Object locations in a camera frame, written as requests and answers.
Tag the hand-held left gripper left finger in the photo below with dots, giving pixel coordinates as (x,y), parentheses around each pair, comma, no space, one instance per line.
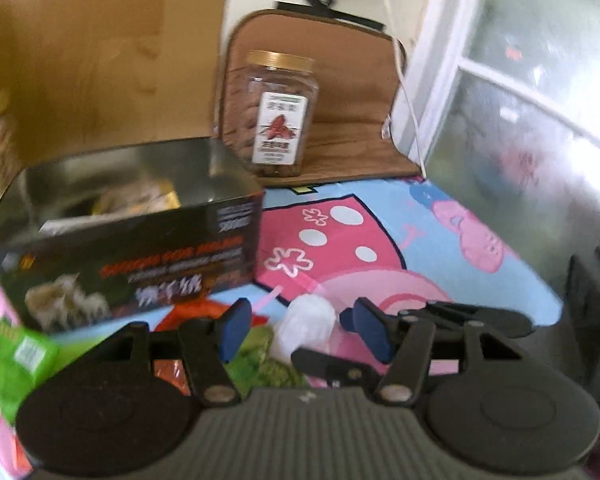
(235,332)

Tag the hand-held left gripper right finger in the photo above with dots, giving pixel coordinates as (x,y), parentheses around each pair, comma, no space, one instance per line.
(372,332)

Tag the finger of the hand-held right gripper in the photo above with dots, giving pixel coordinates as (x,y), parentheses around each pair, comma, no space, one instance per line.
(495,320)
(320,362)

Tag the green snack packet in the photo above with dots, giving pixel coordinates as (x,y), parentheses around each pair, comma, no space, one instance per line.
(15,360)
(262,352)

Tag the white snack packet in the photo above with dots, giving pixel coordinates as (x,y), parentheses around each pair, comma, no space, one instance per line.
(305,320)

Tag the orange snack packet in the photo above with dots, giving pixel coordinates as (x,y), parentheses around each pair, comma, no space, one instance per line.
(185,312)

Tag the black cardboard box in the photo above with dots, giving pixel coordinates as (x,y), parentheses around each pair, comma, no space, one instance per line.
(130,260)

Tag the yellow snack packet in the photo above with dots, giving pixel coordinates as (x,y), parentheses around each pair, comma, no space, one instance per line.
(130,200)

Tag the cartoon pig printed blanket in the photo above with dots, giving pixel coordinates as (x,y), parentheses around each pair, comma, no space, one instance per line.
(380,225)

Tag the frosted glass window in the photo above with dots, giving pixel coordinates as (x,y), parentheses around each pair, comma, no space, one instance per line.
(530,110)

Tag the gold-lid pecan jar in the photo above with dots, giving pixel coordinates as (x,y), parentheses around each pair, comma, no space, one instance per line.
(275,125)

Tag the brown seat mat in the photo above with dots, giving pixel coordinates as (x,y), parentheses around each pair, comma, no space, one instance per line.
(350,110)

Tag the wooden board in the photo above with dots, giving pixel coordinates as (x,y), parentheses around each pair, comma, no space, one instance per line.
(105,60)

